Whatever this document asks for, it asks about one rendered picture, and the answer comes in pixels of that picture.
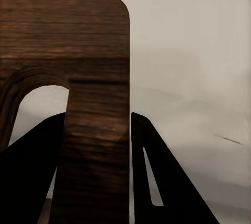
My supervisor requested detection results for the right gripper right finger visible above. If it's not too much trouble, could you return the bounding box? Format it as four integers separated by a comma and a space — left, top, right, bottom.
131, 112, 219, 224

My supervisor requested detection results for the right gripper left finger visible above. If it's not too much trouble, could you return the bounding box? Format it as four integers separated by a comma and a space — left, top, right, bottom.
0, 112, 65, 224

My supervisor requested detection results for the cutting board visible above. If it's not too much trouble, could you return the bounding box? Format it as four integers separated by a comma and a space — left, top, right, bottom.
0, 0, 130, 224

